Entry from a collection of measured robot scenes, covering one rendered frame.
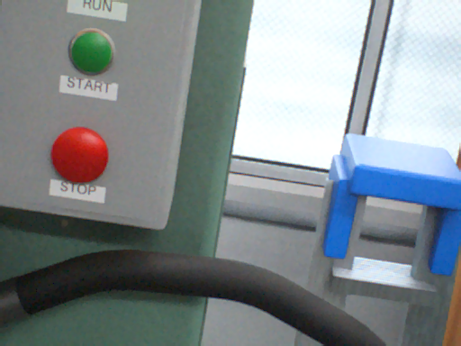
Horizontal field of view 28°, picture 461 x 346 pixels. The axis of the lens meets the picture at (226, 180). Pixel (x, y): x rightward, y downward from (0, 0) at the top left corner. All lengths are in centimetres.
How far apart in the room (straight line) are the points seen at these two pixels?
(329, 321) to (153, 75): 18
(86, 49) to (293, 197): 155
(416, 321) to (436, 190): 22
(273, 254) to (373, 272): 72
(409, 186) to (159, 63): 82
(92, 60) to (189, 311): 19
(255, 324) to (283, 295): 159
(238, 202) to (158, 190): 151
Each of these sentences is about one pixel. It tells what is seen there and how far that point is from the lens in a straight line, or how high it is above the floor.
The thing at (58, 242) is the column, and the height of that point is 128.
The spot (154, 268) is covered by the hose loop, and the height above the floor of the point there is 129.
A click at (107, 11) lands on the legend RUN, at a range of 48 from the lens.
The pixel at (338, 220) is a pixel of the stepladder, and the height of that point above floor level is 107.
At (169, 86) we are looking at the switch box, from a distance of 48.
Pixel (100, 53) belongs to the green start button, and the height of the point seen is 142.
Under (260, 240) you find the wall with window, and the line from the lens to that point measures 204.
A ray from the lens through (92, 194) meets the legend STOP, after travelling 50.
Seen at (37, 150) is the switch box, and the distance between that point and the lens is 50.
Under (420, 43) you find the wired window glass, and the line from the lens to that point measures 202.
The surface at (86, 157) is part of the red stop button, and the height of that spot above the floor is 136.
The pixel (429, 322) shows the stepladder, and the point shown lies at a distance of 140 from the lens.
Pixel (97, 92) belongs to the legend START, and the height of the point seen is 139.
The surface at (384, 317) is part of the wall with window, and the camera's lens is 214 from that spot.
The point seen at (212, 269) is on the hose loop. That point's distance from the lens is 54.
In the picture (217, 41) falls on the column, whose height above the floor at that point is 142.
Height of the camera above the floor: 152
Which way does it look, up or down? 19 degrees down
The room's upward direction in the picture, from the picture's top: 9 degrees clockwise
